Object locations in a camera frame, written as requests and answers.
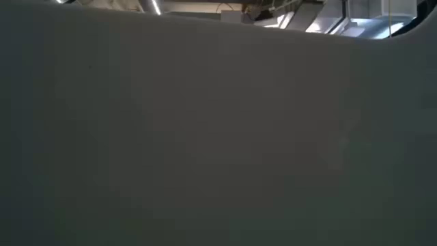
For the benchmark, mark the white plastic bin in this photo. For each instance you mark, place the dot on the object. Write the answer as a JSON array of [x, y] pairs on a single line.
[[205, 136]]

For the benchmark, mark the grey junction box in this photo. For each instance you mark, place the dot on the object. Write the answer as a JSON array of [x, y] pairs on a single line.
[[232, 16]]

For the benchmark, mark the white light fixture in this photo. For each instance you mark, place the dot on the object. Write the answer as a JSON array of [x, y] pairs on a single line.
[[375, 25]]

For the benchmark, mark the narrow silver spiral duct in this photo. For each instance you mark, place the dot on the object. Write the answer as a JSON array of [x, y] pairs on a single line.
[[152, 6]]

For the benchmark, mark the wide silver spiral duct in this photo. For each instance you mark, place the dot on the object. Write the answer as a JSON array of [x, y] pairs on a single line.
[[65, 1]]

